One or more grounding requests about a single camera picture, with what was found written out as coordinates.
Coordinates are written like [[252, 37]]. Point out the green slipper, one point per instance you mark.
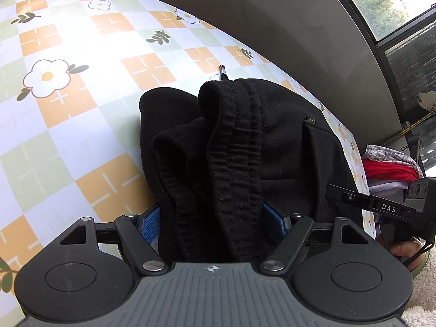
[[419, 265]]

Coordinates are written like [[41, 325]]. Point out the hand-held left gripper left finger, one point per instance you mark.
[[150, 226]]

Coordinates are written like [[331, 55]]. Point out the dark mesh window screen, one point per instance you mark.
[[414, 68]]

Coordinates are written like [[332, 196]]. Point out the plaid cloth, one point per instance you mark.
[[391, 153]]

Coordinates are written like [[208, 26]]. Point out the person's right hand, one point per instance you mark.
[[407, 248]]

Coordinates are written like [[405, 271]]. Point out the checkered floral tablecloth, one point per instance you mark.
[[85, 109]]

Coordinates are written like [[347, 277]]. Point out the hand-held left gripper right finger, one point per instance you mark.
[[275, 218]]

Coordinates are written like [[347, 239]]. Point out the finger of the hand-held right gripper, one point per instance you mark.
[[351, 197]]

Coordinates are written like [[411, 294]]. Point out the red cloth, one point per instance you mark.
[[391, 169]]

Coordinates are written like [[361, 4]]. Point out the black pants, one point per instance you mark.
[[245, 156]]

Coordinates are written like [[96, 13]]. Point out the black window frame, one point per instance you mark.
[[381, 37]]

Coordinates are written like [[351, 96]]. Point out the white fluffy rug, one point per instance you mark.
[[420, 315]]

